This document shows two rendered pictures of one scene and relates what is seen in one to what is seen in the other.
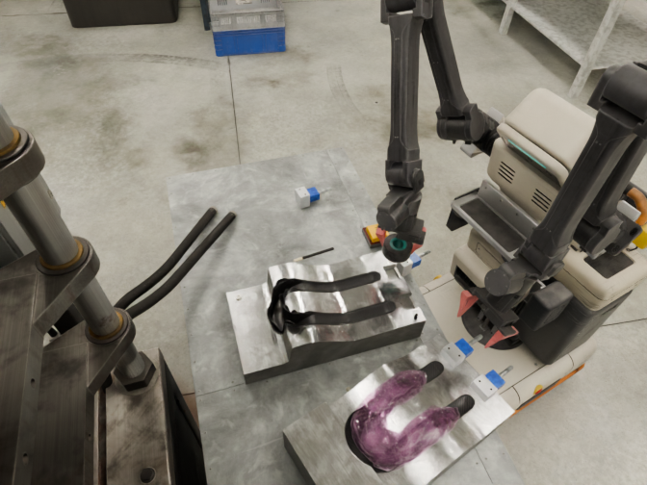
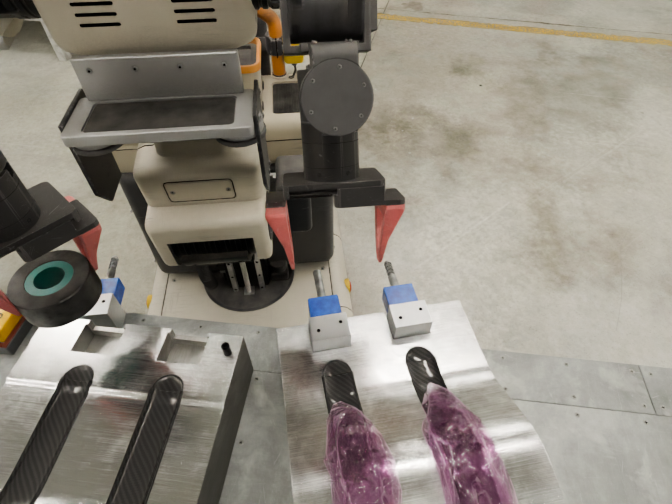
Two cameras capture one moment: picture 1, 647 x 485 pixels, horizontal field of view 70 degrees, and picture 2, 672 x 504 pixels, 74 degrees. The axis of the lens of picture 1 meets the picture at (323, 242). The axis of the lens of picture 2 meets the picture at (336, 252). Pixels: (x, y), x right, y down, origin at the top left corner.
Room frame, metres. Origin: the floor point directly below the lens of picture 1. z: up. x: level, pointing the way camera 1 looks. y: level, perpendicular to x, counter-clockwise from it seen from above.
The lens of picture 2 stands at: (0.44, -0.08, 1.37)
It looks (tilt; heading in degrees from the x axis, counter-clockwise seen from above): 49 degrees down; 296
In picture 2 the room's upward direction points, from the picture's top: straight up
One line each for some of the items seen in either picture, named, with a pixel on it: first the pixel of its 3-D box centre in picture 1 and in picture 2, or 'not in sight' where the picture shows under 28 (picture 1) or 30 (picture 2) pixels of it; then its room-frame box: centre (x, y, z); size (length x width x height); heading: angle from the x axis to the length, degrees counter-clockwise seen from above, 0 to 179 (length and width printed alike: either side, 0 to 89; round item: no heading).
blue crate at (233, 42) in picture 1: (247, 31); not in sight; (4.00, 0.73, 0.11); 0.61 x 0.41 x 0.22; 103
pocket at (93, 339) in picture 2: (392, 275); (105, 344); (0.83, -0.21, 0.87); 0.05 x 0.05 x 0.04; 19
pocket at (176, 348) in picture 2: (406, 305); (187, 353); (0.73, -0.24, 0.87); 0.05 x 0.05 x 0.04; 19
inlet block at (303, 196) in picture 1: (314, 193); not in sight; (1.21, 0.04, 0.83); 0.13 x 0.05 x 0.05; 118
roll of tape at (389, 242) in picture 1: (397, 247); (56, 287); (0.84, -0.20, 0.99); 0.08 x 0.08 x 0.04
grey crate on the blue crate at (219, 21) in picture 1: (245, 11); not in sight; (3.99, 0.73, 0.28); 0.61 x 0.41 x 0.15; 103
